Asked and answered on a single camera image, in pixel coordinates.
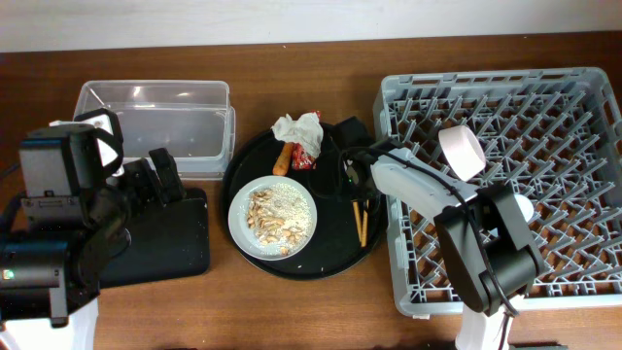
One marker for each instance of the red snack wrapper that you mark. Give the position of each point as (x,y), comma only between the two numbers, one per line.
(302,158)

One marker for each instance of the grey plate with food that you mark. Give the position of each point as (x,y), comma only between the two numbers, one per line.
(272,218)

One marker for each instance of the pink plastic bowl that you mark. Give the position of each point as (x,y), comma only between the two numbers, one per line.
(462,151)

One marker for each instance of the orange carrot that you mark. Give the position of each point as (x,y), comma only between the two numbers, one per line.
(283,162)

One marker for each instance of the crumpled white paper napkin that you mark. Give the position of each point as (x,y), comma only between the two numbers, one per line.
(283,129)

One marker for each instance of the black rectangular bin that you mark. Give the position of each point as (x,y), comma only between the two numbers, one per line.
(166,243)

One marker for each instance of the grey plastic dishwasher rack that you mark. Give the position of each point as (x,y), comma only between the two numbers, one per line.
(553,136)

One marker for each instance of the round black serving tray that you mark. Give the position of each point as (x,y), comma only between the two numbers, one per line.
(333,248)

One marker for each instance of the clear plastic storage box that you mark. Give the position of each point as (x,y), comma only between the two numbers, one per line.
(193,120)

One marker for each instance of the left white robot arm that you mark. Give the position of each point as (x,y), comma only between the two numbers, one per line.
(57,235)

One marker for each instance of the wooden chopstick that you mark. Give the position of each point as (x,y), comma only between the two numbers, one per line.
(358,220)
(364,224)

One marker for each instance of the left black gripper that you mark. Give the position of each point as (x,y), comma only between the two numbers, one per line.
(154,193)

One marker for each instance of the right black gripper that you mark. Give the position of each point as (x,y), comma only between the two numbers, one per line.
(345,173)

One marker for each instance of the light blue plastic cup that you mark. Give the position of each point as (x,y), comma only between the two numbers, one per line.
(525,206)

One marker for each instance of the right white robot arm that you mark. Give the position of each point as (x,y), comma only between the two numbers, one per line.
(489,253)

